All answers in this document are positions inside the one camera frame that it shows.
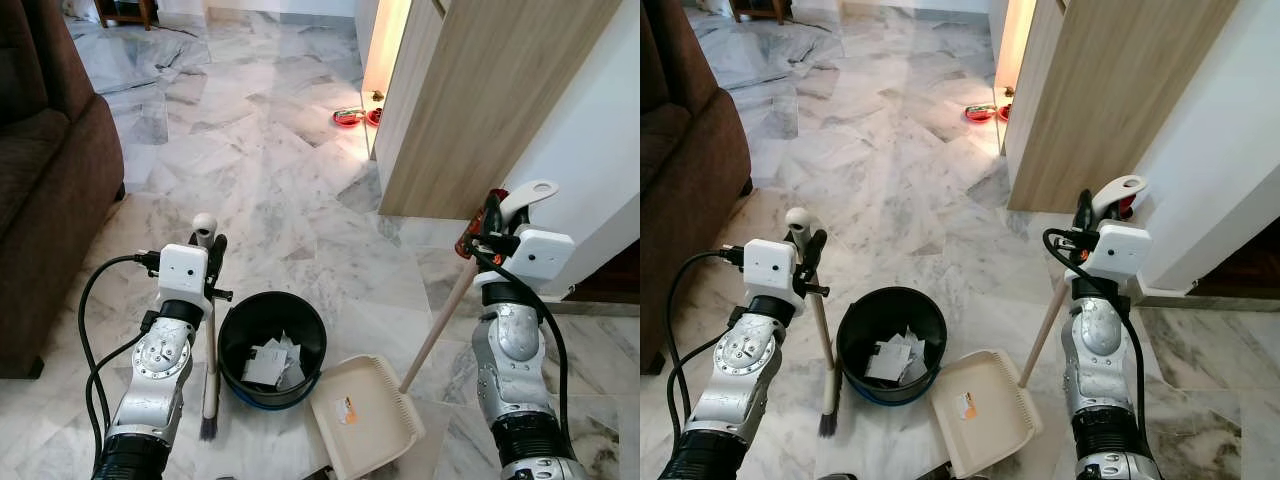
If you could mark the large red pet bowl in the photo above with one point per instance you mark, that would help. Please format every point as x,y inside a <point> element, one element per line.
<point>348,118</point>
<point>978,114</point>

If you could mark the light wooden cabinet panel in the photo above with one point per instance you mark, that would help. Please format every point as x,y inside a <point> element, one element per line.
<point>1100,100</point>
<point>480,110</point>

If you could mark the small red pet bowl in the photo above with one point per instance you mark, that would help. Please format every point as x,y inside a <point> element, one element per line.
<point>1002,113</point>
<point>374,116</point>

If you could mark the black round bucket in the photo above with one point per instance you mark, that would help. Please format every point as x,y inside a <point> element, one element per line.
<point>920,315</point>
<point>300,320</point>

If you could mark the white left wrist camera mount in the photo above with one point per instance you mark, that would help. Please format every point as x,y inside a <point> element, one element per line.
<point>183,270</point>
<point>770,268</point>

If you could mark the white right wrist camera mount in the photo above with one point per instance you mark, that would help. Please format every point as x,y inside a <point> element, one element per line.
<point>1120,250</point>
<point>540,255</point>

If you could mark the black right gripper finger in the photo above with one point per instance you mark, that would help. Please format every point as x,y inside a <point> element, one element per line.
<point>493,215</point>
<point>1083,210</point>

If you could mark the white crumpled paper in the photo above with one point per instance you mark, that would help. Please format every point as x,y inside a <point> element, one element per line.
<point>888,360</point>
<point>268,365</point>

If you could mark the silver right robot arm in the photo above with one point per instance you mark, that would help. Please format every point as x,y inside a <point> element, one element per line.
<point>1100,340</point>
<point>515,340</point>

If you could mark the wooden broom with white knob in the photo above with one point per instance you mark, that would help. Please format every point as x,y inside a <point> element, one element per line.
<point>826,370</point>
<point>211,370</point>

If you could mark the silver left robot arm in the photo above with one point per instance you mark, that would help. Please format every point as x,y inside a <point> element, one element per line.
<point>745,355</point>
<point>160,360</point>

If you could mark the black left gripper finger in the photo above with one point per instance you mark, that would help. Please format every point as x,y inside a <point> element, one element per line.
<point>216,255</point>
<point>815,248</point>

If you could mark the dark wooden staircase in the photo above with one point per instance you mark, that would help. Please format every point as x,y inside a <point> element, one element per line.
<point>615,280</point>
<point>1245,275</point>

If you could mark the small wooden table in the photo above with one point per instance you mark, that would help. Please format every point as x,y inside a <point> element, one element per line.
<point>760,10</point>
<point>125,12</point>

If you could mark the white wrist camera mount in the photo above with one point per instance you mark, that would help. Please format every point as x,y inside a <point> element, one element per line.
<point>1120,250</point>
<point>183,270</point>
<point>540,255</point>
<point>770,268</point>

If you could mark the dark brown sofa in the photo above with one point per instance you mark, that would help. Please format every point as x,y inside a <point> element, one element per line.
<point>50,200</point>
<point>690,200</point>

